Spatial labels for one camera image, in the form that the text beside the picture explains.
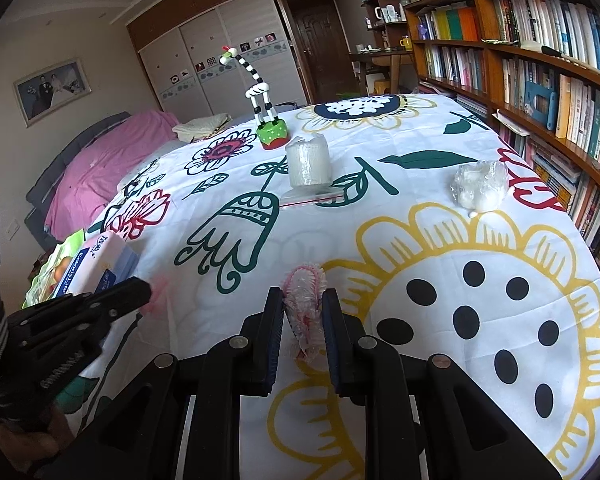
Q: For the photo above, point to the zebra giraffe toy figure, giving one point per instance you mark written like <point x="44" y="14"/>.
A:
<point x="271" y="130"/>

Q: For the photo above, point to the wooden side desk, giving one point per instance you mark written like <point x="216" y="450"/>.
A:
<point x="390" y="61"/>

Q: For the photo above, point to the bag of cotton balls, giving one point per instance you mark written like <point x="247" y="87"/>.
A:
<point x="480" y="187"/>

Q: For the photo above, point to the pink bristle hair roller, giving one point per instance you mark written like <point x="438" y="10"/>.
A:
<point x="303" y="290"/>

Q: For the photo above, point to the white sliding wardrobe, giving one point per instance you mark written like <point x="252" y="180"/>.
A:
<point x="179" y="43"/>

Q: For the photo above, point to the framed wedding photo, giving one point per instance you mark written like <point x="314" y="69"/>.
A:
<point x="46" y="91"/>

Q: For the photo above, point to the orange makeup sponge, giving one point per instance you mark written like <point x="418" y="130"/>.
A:
<point x="61" y="269"/>

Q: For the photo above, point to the tissue pack blue label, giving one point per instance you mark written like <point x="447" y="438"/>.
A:
<point x="101" y="262"/>

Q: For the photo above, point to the floral white tablecloth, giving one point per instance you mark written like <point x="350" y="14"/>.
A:
<point x="512" y="295"/>

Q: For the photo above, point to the small wooden shelf unit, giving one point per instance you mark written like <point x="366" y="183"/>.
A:
<point x="386" y="20"/>

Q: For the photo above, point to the person left hand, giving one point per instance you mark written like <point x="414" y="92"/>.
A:
<point x="23" y="450"/>

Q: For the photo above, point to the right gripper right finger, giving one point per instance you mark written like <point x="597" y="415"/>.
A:
<point x="348" y="363"/>

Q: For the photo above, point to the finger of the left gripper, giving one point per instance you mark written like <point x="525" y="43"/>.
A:
<point x="52" y="329"/>

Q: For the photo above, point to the green leaf plastic bowl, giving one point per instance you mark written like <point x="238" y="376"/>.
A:
<point x="42" y="284"/>

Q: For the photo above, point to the dark wooden door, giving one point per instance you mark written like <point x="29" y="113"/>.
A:
<point x="324" y="46"/>

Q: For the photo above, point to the folded cream blanket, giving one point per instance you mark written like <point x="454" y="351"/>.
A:
<point x="201" y="128"/>

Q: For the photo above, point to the pink duvet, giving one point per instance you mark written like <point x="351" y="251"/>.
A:
<point x="91" y="180"/>

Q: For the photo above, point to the wooden bookshelf with books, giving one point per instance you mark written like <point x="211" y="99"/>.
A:
<point x="533" y="66"/>

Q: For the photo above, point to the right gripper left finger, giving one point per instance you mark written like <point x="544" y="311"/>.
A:
<point x="263" y="331"/>

